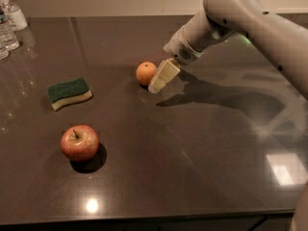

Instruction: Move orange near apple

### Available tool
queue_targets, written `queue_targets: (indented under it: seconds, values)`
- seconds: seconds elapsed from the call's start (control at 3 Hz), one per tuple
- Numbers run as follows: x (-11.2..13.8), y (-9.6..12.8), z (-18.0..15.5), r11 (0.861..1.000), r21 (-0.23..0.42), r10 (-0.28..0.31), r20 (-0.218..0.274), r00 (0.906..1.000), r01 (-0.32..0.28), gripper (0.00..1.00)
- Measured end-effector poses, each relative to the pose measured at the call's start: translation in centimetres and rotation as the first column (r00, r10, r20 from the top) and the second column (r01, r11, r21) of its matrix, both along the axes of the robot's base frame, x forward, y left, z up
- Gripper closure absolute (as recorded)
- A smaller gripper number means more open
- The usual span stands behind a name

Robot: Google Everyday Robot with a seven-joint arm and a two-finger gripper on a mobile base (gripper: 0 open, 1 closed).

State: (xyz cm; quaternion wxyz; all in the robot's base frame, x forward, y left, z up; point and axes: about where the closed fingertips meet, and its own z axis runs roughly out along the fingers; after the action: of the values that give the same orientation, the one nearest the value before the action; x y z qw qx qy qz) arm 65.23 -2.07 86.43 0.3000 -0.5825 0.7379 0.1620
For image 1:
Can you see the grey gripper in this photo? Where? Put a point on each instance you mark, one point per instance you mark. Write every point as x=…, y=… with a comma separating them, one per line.
x=180, y=51

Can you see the orange fruit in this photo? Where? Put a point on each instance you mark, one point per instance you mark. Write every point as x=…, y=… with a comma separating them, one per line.
x=145, y=72

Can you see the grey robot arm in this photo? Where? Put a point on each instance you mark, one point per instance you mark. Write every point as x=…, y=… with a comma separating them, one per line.
x=281, y=41

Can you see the red apple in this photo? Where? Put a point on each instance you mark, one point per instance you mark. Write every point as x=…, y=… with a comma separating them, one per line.
x=79, y=143

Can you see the green and yellow sponge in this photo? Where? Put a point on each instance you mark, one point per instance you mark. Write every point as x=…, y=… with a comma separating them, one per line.
x=67, y=93

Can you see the white pump sanitizer bottle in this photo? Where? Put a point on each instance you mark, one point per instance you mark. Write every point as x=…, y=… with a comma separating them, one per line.
x=14, y=15

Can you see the clear plastic water bottle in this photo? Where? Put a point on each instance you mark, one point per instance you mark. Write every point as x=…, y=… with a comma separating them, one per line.
x=7, y=34

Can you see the clear bottle at left edge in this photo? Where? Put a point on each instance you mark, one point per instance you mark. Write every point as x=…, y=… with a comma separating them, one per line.
x=4, y=53

